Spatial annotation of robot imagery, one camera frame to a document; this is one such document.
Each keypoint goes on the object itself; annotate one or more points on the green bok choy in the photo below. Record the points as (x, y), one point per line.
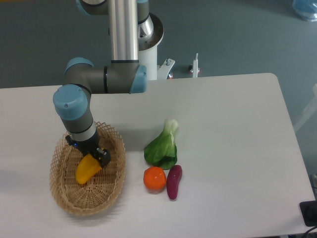
(162, 151)

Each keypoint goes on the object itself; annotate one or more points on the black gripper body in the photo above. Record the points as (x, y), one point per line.
(87, 144)

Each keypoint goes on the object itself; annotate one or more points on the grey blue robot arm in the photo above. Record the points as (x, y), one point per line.
(124, 75)

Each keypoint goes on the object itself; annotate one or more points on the yellow mango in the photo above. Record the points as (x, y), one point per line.
(86, 169)

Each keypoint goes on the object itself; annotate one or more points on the orange fruit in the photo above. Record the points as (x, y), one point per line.
(154, 178)

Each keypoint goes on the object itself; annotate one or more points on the blue plastic bag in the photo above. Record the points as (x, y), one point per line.
(306, 9)

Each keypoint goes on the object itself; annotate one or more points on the white table leg frame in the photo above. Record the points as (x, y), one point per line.
(307, 112)

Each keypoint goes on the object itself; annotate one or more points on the black device at edge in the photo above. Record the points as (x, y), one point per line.
(309, 212)

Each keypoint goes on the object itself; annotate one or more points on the woven wicker basket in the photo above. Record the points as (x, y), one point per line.
(102, 189)

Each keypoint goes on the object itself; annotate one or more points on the purple sweet potato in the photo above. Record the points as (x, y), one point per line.
(173, 180)

